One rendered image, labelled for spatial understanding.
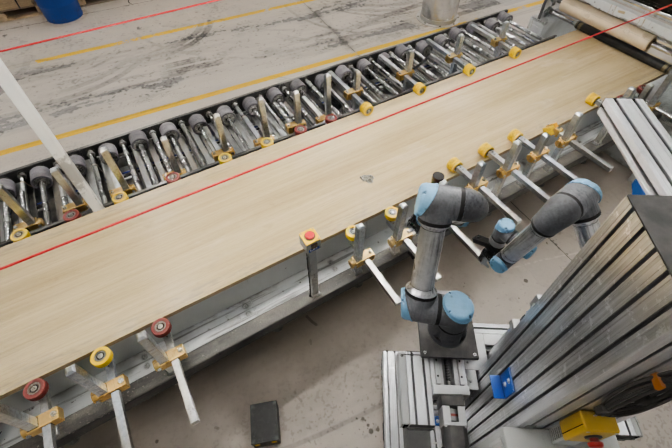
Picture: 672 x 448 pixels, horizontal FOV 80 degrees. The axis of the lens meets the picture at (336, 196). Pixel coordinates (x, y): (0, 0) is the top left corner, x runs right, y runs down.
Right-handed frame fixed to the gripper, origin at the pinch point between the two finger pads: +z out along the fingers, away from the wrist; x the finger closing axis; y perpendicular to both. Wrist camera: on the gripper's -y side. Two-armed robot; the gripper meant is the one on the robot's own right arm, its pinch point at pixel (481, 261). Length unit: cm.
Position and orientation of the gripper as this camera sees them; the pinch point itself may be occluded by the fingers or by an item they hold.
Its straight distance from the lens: 222.8
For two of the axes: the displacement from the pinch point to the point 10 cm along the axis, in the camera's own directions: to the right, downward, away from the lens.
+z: 0.0, 6.5, 7.6
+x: 8.6, -3.9, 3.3
